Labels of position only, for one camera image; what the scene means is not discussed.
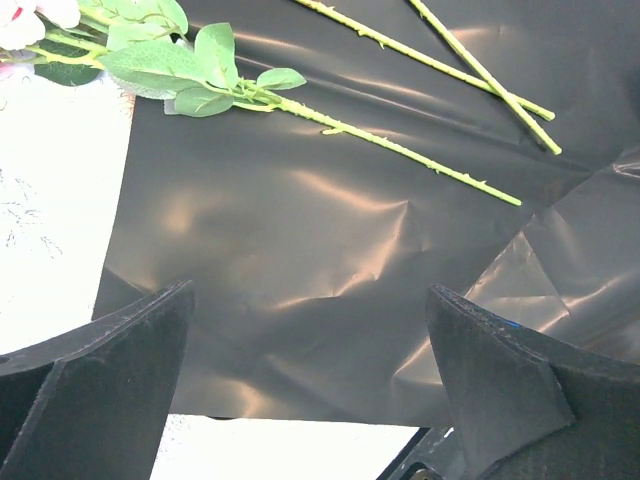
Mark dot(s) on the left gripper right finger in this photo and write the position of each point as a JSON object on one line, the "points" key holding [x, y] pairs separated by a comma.
{"points": [[527, 406]]}

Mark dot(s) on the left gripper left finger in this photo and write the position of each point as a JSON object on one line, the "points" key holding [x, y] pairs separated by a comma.
{"points": [[92, 403]]}

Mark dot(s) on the black paper cone wrapper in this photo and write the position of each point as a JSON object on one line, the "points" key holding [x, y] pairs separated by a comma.
{"points": [[312, 254]]}

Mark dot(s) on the floral table mat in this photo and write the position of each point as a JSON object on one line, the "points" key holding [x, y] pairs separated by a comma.
{"points": [[63, 152]]}

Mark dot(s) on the pink double rose stem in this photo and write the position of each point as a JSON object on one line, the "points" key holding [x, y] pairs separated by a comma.
{"points": [[143, 47]]}

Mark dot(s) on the cream bud flower stem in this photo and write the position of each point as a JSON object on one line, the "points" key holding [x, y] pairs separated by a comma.
{"points": [[521, 107]]}

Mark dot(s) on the peach rose stem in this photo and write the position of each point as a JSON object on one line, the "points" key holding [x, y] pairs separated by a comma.
{"points": [[387, 42]]}

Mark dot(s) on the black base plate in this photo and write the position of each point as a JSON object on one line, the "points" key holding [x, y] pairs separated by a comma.
{"points": [[431, 453]]}

